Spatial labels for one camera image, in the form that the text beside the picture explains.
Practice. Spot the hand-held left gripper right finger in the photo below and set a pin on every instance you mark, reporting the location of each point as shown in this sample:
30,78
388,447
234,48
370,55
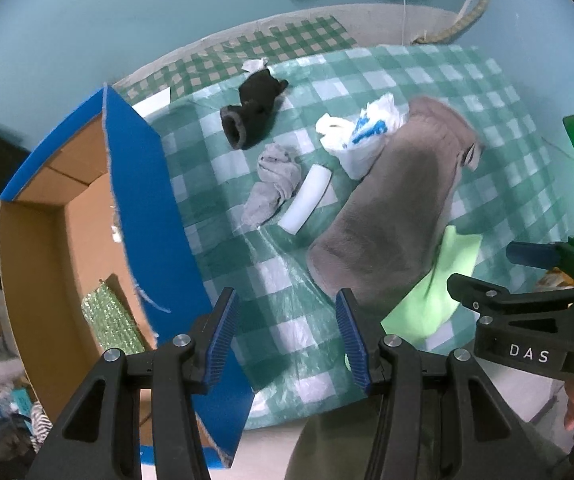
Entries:
352,340

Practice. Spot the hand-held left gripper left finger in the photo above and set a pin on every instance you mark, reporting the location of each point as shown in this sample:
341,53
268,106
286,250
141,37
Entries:
222,330

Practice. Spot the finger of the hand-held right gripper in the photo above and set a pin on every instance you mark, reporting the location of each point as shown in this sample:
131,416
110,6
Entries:
532,252
492,302

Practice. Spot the light green cloth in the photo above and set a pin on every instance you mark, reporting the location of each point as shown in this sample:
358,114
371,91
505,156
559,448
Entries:
432,300

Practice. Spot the blue cardboard box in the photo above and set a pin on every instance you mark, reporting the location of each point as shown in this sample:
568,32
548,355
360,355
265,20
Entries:
152,200

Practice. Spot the white foam tube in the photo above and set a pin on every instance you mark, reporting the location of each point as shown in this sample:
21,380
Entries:
304,199

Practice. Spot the black fuzzy sock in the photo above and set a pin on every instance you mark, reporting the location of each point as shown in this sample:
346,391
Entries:
254,105

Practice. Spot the green white checked plastic sheet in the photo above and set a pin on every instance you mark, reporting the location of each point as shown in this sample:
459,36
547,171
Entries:
277,270

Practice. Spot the grey plush cloth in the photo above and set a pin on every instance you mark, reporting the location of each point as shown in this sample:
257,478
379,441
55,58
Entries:
392,210

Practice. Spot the grey sock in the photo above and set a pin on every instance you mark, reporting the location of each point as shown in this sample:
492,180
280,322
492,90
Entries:
274,180

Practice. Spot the white plastic bag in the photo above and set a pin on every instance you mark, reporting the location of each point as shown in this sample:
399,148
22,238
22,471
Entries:
357,145

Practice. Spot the striped cloth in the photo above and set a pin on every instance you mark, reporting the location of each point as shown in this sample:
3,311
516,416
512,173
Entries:
39,427

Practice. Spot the white paper strip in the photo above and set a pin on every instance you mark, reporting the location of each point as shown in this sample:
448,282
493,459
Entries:
153,102

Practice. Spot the crumpled white paper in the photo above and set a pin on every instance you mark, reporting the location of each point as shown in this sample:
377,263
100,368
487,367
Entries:
255,66

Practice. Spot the green tan checked cloth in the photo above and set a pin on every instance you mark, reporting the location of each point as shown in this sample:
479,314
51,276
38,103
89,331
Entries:
292,35

